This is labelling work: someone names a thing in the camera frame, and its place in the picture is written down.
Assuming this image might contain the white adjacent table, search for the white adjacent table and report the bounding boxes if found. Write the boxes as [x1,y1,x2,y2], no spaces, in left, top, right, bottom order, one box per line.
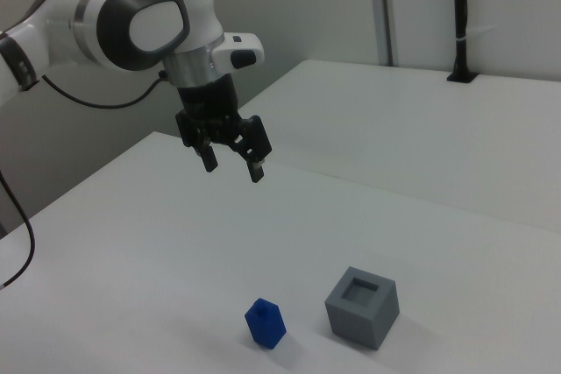
[238,58,561,236]

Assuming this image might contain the grey hollow cuboid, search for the grey hollow cuboid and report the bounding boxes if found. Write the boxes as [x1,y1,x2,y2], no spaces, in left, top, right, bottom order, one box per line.
[323,265,401,351]

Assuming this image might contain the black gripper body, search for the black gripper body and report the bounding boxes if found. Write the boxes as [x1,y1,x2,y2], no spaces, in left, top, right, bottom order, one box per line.
[176,74,243,126]

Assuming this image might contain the grey metal partition post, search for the grey metal partition post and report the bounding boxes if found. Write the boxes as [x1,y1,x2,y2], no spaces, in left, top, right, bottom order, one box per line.
[374,0,396,66]

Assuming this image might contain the blue block with stud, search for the blue block with stud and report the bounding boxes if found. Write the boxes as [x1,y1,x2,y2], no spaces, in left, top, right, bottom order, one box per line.
[243,297,288,351]

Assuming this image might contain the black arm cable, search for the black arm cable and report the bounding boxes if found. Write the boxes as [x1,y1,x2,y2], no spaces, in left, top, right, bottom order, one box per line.
[0,67,170,291]

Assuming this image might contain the black pole with base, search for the black pole with base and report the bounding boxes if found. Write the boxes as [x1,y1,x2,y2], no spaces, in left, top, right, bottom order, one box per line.
[445,0,479,84]

